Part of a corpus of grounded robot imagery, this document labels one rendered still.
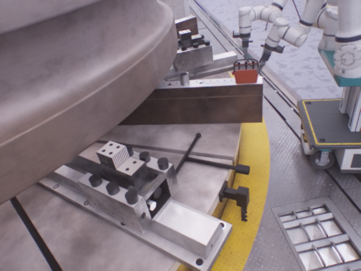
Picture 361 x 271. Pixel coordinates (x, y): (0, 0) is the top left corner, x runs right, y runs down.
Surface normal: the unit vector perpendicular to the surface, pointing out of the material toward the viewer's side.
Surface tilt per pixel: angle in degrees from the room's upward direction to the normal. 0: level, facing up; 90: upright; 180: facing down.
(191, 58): 90
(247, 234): 0
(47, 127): 90
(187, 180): 0
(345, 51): 93
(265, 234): 0
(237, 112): 90
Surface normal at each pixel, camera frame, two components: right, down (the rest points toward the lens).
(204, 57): 0.22, 0.54
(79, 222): -0.14, -0.81
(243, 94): -0.17, 0.59
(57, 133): 0.78, 0.26
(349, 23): -0.51, 0.55
